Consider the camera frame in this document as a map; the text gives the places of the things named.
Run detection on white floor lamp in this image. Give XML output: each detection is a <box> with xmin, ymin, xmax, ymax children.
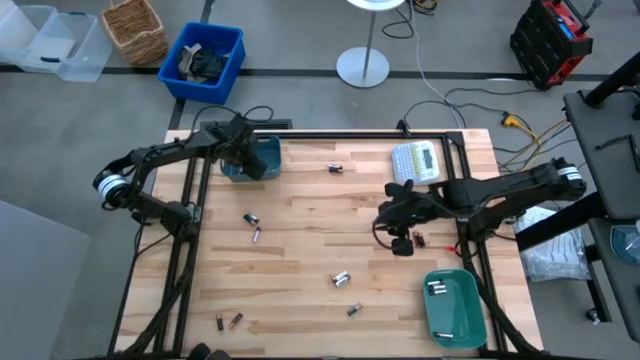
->
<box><xmin>335</xmin><ymin>0</ymin><xmax>407</xmax><ymax>90</ymax></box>

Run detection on clear plastic bag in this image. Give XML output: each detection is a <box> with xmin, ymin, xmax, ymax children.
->
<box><xmin>512</xmin><ymin>204</ymin><xmax>594</xmax><ymax>284</ymax></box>

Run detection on red black toolbox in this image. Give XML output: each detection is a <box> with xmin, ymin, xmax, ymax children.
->
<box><xmin>508</xmin><ymin>0</ymin><xmax>595</xmax><ymax>91</ymax></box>

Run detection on green plastic tray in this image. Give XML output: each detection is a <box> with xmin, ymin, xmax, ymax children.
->
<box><xmin>422</xmin><ymin>268</ymin><xmax>489</xmax><ymax>350</ymax></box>

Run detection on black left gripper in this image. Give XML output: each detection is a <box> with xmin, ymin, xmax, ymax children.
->
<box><xmin>214</xmin><ymin>116</ymin><xmax>270</xmax><ymax>182</ymax></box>

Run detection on wicker basket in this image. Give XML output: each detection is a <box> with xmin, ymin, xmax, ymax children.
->
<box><xmin>99</xmin><ymin>0</ymin><xmax>170</xmax><ymax>68</ymax></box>

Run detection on blue plastic tub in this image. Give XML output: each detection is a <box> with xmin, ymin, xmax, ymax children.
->
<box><xmin>157</xmin><ymin>21</ymin><xmax>247</xmax><ymax>106</ymax></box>

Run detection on white floor cable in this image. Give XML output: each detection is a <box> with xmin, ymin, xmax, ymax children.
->
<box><xmin>408</xmin><ymin>0</ymin><xmax>469</xmax><ymax>130</ymax></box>

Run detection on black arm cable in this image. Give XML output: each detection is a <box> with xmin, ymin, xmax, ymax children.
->
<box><xmin>370</xmin><ymin>219</ymin><xmax>401</xmax><ymax>251</ymax></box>
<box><xmin>192</xmin><ymin>103</ymin><xmax>276</xmax><ymax>132</ymax></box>

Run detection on dark teal plastic bin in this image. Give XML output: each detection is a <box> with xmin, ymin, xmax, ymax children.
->
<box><xmin>219</xmin><ymin>135</ymin><xmax>283</xmax><ymax>183</ymax></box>

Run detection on black rolling cart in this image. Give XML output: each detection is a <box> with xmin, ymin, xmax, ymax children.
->
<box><xmin>514</xmin><ymin>49</ymin><xmax>640</xmax><ymax>346</ymax></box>

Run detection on yellow cable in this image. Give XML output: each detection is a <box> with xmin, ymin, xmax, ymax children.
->
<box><xmin>499</xmin><ymin>117</ymin><xmax>571</xmax><ymax>169</ymax></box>

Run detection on black pen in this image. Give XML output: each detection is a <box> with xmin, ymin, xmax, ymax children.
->
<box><xmin>594</xmin><ymin>133</ymin><xmax>632</xmax><ymax>151</ymax></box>

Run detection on black aluminium table frame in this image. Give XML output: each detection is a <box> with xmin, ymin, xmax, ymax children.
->
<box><xmin>149</xmin><ymin>119</ymin><xmax>531</xmax><ymax>360</ymax></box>

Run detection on black cable conduit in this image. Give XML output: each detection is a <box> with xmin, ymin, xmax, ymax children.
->
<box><xmin>467</xmin><ymin>249</ymin><xmax>539</xmax><ymax>357</ymax></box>
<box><xmin>107</xmin><ymin>239</ymin><xmax>199</xmax><ymax>359</ymax></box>

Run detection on dark bundled clothes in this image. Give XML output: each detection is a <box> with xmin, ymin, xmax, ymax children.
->
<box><xmin>177</xmin><ymin>42</ymin><xmax>231</xmax><ymax>84</ymax></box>

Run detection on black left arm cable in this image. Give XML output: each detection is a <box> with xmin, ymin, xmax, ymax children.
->
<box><xmin>192</xmin><ymin>103</ymin><xmax>276</xmax><ymax>132</ymax></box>

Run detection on black floor cable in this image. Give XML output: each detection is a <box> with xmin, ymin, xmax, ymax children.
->
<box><xmin>401</xmin><ymin>85</ymin><xmax>534</xmax><ymax>132</ymax></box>
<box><xmin>381</xmin><ymin>4</ymin><xmax>416</xmax><ymax>40</ymax></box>

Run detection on white label maker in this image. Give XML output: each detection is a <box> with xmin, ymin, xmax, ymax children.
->
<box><xmin>390</xmin><ymin>140</ymin><xmax>442</xmax><ymax>188</ymax></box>

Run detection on blue round lid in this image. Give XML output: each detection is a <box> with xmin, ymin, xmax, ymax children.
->
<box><xmin>609</xmin><ymin>223</ymin><xmax>640</xmax><ymax>266</ymax></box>

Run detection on clear plastic bin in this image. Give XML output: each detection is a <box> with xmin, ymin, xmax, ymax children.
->
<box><xmin>19</xmin><ymin>12</ymin><xmax>114</xmax><ymax>84</ymax></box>
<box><xmin>0</xmin><ymin>4</ymin><xmax>59</xmax><ymax>69</ymax></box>

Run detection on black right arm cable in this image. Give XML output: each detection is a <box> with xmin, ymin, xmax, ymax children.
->
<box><xmin>370</xmin><ymin>219</ymin><xmax>401</xmax><ymax>251</ymax></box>

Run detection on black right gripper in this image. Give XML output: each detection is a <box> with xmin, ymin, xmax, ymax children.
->
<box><xmin>373</xmin><ymin>178</ymin><xmax>447</xmax><ymax>258</ymax></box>

